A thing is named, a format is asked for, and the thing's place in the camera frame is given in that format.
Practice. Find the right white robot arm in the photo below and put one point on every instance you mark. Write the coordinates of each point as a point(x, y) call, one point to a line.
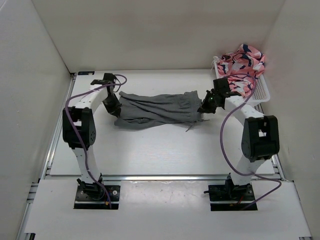
point(259, 141)

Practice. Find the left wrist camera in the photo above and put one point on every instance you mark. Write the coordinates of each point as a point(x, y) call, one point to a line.
point(108, 78)

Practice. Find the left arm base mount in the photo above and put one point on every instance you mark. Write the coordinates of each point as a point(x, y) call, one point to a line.
point(90, 196)

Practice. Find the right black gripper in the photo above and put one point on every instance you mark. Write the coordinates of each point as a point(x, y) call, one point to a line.
point(204, 107)

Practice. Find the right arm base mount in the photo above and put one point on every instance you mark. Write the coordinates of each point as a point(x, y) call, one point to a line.
point(228, 197)

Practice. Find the white plastic basket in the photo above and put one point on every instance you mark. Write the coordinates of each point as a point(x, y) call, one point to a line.
point(261, 94)

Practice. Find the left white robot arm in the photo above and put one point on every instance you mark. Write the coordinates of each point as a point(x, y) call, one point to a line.
point(79, 130)

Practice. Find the aluminium frame rail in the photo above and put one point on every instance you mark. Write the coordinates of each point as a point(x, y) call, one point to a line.
point(202, 177)

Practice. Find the grey shorts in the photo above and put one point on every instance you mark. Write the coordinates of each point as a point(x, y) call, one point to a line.
point(144, 112)

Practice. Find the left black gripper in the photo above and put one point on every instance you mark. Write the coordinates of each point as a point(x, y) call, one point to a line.
point(111, 110)

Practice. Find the pink patterned shorts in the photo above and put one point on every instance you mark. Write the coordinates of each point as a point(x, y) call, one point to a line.
point(242, 68)

